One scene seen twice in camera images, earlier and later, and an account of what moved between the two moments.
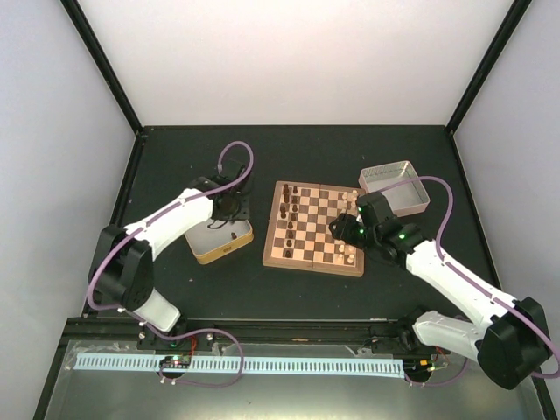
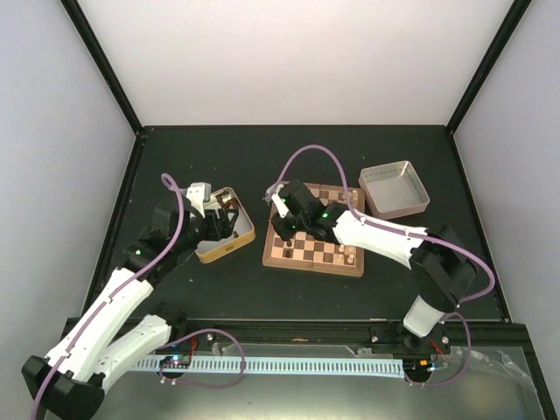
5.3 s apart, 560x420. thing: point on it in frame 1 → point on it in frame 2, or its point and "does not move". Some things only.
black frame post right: (490, 59) does not move
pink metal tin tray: (402, 199) does not move
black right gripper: (343, 229) → (285, 233)
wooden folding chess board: (298, 234) does not move
